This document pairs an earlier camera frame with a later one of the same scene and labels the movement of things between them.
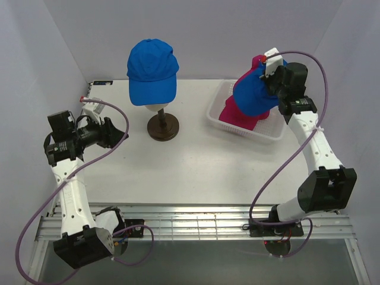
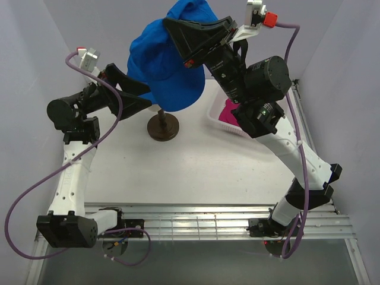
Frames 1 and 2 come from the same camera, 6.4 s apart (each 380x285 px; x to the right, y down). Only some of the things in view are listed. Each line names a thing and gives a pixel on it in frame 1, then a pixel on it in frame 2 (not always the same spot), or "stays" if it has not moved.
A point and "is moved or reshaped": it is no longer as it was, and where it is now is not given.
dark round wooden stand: x=162 y=126 stays
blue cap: x=252 y=95 is moved or reshaped
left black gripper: x=110 y=135 to x=126 y=84
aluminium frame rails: x=198 y=222 stays
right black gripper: x=278 y=71 to x=195 y=40
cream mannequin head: x=156 y=107 stays
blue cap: x=152 y=70 stays
